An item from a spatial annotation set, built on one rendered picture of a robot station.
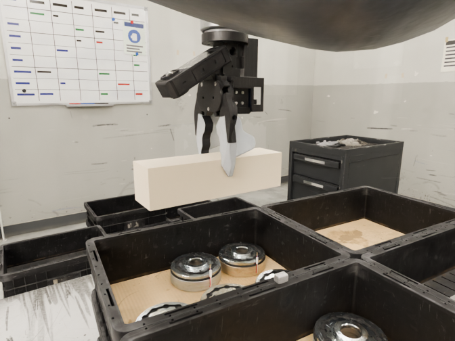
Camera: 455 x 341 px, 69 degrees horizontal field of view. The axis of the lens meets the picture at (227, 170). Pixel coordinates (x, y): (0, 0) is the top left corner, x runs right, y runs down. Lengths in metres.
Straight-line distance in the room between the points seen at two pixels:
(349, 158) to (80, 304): 1.56
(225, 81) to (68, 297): 0.70
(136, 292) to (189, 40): 3.25
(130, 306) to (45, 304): 0.36
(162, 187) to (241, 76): 0.21
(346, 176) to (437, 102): 2.12
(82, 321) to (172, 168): 0.52
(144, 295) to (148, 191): 0.28
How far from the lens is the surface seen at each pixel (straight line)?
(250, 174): 0.54
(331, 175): 2.08
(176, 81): 0.46
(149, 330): 0.44
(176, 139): 3.65
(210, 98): 0.51
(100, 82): 3.36
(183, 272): 0.69
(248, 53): 0.54
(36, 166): 3.34
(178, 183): 0.48
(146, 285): 0.71
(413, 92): 4.08
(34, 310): 0.97
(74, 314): 0.91
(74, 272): 1.45
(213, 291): 0.63
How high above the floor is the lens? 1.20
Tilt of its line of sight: 13 degrees down
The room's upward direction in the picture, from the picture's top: straight up
